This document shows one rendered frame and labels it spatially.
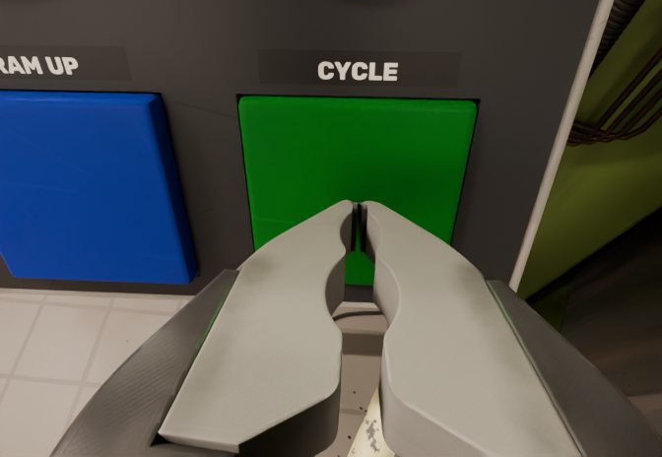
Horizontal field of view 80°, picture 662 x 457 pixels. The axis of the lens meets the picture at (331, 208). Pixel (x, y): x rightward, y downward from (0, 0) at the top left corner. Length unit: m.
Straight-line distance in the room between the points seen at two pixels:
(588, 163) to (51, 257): 0.50
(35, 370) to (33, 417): 0.11
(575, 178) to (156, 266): 0.49
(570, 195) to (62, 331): 1.27
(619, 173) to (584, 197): 0.06
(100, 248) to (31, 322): 1.28
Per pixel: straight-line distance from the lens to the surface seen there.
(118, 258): 0.17
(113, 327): 1.32
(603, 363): 0.61
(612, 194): 0.57
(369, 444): 0.49
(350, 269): 0.16
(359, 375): 1.14
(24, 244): 0.19
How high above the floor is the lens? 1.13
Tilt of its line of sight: 61 degrees down
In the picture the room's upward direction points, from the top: 2 degrees counter-clockwise
